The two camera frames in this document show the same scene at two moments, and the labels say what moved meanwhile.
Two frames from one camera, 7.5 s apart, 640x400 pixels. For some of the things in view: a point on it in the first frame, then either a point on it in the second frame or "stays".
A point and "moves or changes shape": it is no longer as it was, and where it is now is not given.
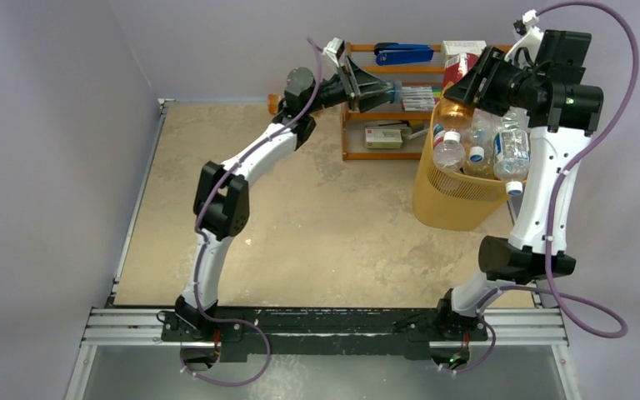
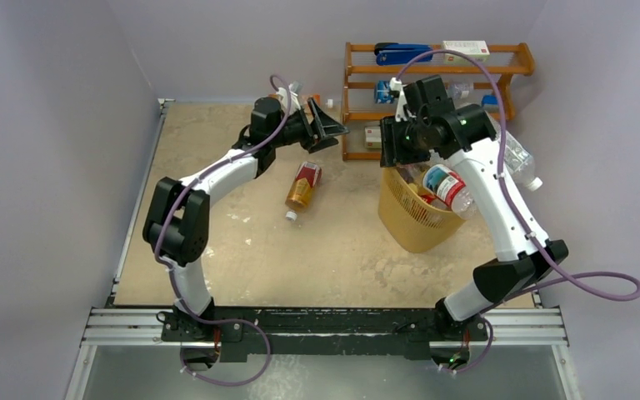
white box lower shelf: [387, 137] stays
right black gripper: [485, 81] to [396, 144]
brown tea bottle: [452, 113] to [299, 193]
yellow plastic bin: [455, 200] moves or changes shape
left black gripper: [372, 92] to [309, 137]
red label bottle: [448, 154] moves or changes shape
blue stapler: [394, 53] stays
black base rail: [323, 333] stays
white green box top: [463, 47] stays
